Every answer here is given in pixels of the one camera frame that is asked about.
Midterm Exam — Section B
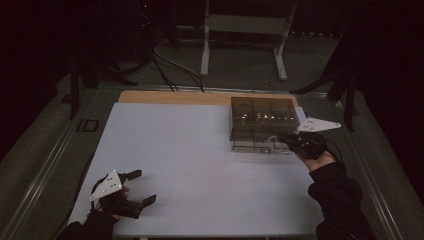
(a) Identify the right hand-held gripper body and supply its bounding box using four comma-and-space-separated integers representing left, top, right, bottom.
283, 116, 342, 160

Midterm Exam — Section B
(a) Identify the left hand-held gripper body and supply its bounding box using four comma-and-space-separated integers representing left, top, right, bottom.
88, 169, 145, 220

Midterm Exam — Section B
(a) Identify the clear bead bracelet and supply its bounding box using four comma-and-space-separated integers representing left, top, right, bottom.
266, 134, 288, 154

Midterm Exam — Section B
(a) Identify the dark transparent drawer box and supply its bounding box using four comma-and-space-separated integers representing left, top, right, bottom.
229, 96, 300, 143

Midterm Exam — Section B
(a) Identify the transparent drawer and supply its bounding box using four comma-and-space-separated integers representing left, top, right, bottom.
229, 135, 295, 155

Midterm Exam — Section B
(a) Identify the person's left hand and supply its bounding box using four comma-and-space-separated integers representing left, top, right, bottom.
93, 185, 132, 222

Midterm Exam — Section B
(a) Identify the person's right hand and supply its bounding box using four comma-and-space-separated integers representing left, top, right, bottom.
301, 151, 337, 174

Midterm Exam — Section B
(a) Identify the black tripod stand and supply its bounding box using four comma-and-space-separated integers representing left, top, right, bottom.
289, 33, 362, 133
68, 56, 139, 120

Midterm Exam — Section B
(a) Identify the white table cover sheet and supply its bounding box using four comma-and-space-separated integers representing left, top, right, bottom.
68, 102, 326, 238

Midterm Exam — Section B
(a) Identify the dark equipment tower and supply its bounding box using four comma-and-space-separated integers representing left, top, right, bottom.
131, 0, 158, 64

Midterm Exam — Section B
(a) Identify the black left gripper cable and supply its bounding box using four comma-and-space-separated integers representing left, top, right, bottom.
89, 177, 108, 202

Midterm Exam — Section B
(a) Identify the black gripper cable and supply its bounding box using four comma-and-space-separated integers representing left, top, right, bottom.
89, 177, 108, 202
324, 139, 345, 164

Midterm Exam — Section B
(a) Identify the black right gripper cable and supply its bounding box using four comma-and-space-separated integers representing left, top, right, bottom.
324, 139, 345, 164

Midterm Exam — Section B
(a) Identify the aluminium floor rail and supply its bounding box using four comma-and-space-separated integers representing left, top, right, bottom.
0, 88, 101, 240
328, 94, 406, 240

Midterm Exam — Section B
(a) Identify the black floor cable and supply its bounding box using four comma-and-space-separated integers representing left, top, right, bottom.
149, 53, 180, 93

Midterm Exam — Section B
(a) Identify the grey floor cable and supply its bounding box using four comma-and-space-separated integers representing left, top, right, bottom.
153, 48, 206, 93

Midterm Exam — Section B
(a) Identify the white metal stand frame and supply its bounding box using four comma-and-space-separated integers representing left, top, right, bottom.
199, 0, 299, 82

